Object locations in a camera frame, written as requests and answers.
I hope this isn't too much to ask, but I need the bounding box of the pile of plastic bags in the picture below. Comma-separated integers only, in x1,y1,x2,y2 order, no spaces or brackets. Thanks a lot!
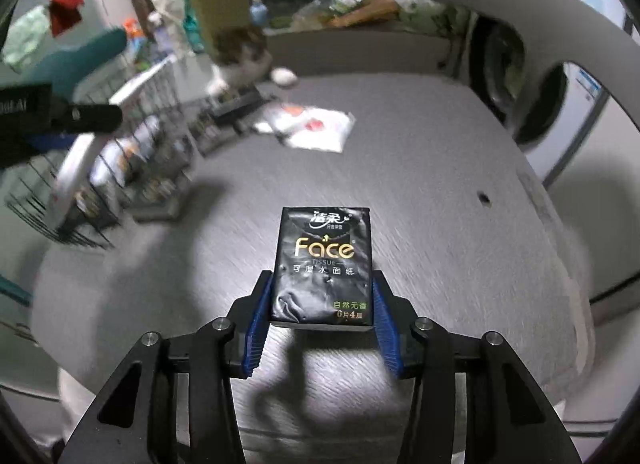
292,0,471,35

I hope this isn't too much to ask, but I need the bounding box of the red cloth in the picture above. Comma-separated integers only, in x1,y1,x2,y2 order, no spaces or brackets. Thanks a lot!
48,0,86,37

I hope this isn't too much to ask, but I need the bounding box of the white chair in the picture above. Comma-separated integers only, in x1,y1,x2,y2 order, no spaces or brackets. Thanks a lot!
422,0,640,145

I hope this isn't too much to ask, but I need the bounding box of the pile of black tissue packs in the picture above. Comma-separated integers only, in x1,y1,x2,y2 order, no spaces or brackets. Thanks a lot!
75,91,261,220

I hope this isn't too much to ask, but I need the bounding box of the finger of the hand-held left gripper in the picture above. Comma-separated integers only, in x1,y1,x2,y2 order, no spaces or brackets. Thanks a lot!
50,103,123,134
29,135,76,151

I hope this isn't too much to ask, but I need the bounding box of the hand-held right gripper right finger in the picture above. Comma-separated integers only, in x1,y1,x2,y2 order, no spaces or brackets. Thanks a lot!
372,270,583,464

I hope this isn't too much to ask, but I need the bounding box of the clear spray bottle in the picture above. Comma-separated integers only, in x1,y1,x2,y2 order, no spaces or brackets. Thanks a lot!
150,14,173,52

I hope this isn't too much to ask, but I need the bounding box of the black tissue packet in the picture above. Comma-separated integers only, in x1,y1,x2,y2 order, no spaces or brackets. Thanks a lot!
271,206,375,332

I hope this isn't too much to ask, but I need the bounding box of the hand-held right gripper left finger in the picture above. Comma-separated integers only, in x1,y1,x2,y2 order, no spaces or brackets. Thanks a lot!
59,270,275,464

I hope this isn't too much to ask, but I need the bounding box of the white pouch bag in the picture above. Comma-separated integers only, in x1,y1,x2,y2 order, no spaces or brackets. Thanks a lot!
150,0,186,20

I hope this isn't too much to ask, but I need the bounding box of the tabby and white cat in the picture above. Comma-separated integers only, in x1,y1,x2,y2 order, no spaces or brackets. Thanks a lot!
205,26,298,97

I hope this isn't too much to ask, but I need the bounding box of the white washing machine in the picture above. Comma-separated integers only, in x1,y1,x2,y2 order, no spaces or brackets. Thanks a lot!
467,0,640,190

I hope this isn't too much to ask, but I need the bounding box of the green pouch bag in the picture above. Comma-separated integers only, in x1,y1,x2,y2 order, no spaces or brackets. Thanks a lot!
182,0,207,52

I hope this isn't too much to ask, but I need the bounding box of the light green cloth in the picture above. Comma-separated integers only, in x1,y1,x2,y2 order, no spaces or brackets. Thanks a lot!
2,5,51,70

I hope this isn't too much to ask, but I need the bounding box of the black wire basket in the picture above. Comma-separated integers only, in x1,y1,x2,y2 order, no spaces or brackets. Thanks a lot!
5,56,261,250

